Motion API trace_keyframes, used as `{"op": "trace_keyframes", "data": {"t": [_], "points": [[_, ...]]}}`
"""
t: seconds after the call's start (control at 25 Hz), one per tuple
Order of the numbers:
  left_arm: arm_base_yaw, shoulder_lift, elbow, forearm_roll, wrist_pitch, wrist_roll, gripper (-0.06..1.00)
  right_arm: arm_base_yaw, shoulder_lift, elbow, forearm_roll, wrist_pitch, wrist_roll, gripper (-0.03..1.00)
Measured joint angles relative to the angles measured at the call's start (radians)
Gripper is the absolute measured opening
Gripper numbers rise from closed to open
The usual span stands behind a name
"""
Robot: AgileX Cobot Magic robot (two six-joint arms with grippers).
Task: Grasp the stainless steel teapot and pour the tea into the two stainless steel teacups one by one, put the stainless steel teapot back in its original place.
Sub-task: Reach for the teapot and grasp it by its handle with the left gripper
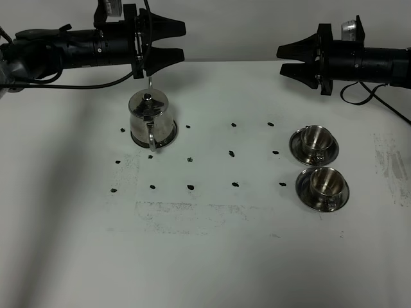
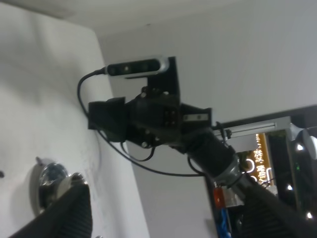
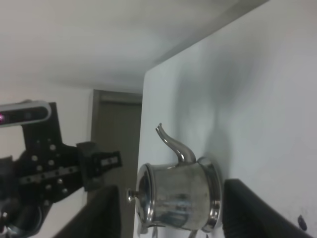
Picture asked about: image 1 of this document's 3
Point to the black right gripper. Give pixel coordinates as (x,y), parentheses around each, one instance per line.
(336,59)

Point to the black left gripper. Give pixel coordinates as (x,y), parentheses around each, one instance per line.
(118,41)

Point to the stainless steel teapot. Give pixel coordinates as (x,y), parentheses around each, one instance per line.
(150,117)

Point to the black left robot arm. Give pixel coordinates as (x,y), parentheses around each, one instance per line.
(36,59)

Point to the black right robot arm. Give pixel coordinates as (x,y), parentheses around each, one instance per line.
(378,65)

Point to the far stainless steel teacup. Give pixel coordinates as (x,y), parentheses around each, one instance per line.
(316,141)

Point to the stainless steel teacup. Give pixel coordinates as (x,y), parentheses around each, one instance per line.
(327,186)
(316,141)

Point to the far stainless steel saucer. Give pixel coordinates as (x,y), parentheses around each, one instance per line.
(296,151)

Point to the stainless steel saucer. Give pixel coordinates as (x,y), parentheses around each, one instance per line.
(302,187)
(296,151)

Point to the steel teapot coaster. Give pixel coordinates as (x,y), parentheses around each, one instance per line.
(161,144)

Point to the near stainless steel teacup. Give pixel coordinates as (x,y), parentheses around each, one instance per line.
(327,186)

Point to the near stainless steel saucer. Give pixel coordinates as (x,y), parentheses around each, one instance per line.
(302,187)

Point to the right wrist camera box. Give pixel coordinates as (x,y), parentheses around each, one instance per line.
(353,30)

